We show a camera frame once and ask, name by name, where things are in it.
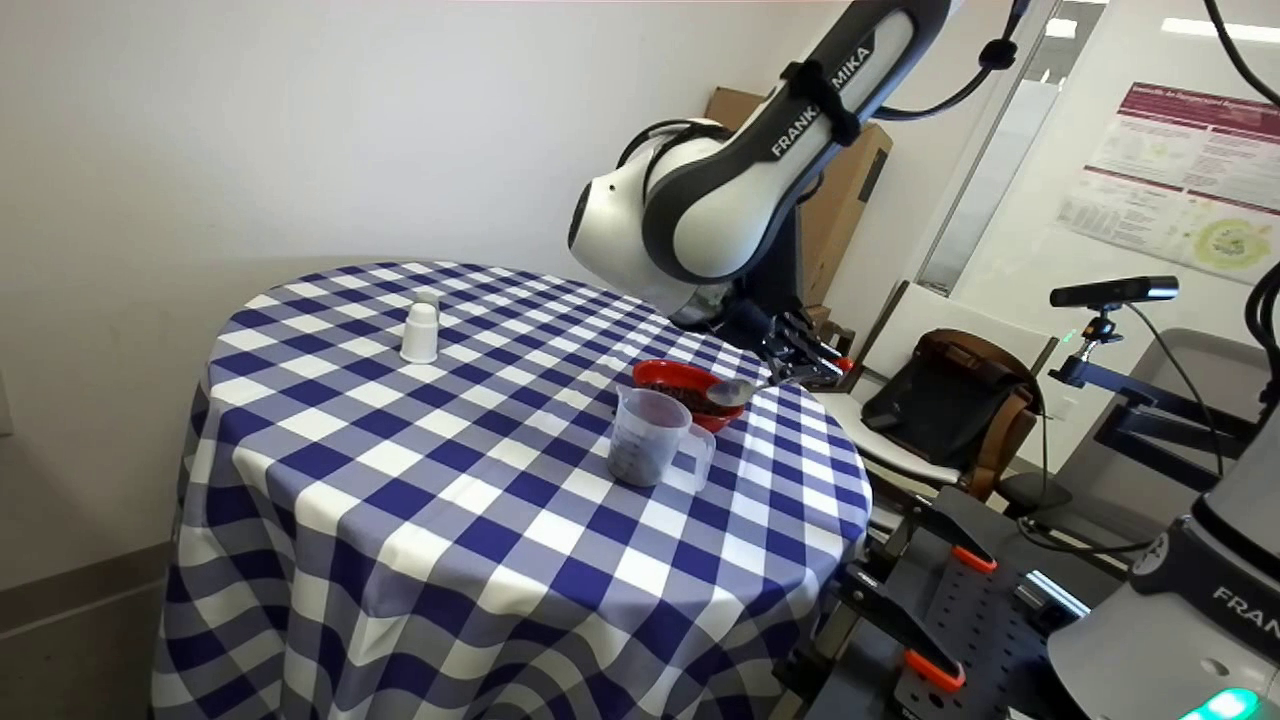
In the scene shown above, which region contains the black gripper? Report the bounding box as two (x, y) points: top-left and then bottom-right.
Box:
(720, 291), (860, 397)

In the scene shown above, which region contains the red bowl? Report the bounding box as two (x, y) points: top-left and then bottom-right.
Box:
(630, 351), (751, 436)

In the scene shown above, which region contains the clear plastic measuring cup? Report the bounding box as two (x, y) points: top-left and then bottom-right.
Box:
(606, 384), (720, 490)

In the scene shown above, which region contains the brown leather bag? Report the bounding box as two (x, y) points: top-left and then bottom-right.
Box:
(860, 324), (1049, 473)

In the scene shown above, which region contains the brown cardboard sheet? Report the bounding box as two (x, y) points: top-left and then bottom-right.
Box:
(696, 84), (896, 314)

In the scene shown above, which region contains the orange black clamp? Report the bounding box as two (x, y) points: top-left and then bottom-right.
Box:
(851, 565), (973, 700)
(918, 511), (1008, 582)

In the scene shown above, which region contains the black perforated robot table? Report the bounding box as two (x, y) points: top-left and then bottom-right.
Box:
(775, 478), (1153, 720)

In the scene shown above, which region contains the small white bottle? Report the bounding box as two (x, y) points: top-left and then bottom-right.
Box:
(398, 301), (444, 370)

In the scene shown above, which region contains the blue white checkered tablecloth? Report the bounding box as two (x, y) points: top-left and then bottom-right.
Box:
(149, 254), (881, 720)

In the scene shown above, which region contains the black camera on tripod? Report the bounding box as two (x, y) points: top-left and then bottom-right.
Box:
(1046, 272), (1189, 403)

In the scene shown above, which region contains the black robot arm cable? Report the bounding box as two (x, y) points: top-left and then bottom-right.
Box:
(911, 0), (1037, 128)

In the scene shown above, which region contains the white wall poster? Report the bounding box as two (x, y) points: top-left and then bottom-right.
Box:
(1055, 76), (1280, 288)

